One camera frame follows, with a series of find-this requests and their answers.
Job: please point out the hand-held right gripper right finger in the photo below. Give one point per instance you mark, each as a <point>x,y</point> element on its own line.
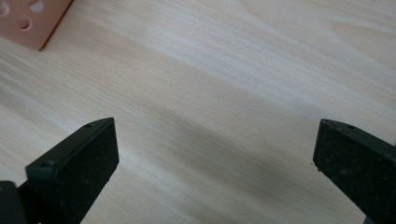
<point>358,161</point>

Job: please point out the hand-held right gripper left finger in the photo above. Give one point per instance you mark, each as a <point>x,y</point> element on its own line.
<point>77,168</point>

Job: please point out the pink block with round holes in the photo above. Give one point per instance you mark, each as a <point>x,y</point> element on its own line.
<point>28,21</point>

